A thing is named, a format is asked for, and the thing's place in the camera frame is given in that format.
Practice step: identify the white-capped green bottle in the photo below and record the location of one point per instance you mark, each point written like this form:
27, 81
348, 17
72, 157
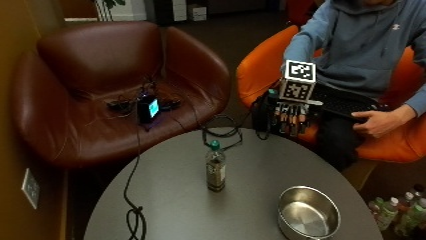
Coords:
387, 213

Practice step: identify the white marker cube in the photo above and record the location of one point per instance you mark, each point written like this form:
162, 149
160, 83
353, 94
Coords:
300, 78

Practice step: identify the small black device with screen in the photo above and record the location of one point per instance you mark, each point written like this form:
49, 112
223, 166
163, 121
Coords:
148, 108

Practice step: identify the brown leather armchair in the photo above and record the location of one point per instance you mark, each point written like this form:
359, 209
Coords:
102, 66

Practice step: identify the the person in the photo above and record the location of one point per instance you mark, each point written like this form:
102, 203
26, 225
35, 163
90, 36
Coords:
364, 50

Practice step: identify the black laptop keyboard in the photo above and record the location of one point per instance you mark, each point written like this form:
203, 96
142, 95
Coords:
341, 100

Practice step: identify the stainless steel bowl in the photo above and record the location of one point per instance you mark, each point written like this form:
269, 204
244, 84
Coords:
309, 213

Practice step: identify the large green plastic bottle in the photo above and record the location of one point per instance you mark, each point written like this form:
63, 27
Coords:
412, 216

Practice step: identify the small green plastic bottle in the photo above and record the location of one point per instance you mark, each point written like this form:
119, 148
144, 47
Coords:
376, 205

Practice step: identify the black power adapter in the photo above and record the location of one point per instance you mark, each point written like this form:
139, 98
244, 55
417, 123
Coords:
171, 104

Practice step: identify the orange armchair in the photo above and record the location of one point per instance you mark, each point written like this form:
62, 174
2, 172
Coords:
260, 66

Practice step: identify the white wall outlet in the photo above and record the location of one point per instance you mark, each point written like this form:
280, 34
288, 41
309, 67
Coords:
31, 188

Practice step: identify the green-capped dark drink bottle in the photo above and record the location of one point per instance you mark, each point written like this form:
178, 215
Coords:
216, 166

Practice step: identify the red-labelled plastic bottle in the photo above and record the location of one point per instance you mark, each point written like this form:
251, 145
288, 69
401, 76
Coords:
405, 201

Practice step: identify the white cardboard box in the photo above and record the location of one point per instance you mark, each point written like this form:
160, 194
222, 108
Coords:
198, 12

